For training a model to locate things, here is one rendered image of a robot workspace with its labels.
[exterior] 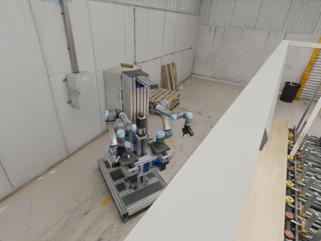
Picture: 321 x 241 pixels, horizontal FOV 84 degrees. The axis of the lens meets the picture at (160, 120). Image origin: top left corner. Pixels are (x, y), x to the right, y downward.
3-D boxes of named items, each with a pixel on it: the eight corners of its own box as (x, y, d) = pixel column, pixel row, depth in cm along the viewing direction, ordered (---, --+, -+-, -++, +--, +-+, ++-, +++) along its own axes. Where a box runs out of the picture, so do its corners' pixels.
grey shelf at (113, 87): (108, 130, 465) (102, 70, 388) (129, 116, 535) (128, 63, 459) (122, 136, 448) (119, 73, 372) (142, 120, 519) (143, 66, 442)
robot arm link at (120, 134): (123, 127, 172) (125, 132, 166) (123, 137, 178) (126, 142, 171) (115, 129, 169) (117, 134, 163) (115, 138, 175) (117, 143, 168)
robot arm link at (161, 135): (154, 139, 249) (154, 131, 242) (161, 136, 257) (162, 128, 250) (159, 144, 241) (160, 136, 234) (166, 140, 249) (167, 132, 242)
